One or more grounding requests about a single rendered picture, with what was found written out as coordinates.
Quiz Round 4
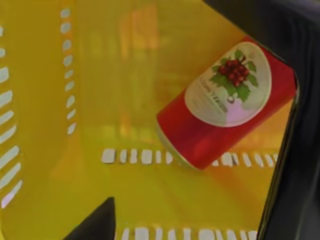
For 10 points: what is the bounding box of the yellow plastic basket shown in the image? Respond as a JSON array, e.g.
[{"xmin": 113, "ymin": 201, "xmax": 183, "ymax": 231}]
[{"xmin": 0, "ymin": 0, "xmax": 296, "ymax": 240}]

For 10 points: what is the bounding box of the red can with grape label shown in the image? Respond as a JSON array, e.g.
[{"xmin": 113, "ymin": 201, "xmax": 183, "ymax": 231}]
[{"xmin": 155, "ymin": 34, "xmax": 300, "ymax": 171}]

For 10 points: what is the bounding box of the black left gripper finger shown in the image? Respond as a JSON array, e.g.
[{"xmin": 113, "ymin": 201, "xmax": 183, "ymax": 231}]
[{"xmin": 61, "ymin": 196, "xmax": 117, "ymax": 240}]

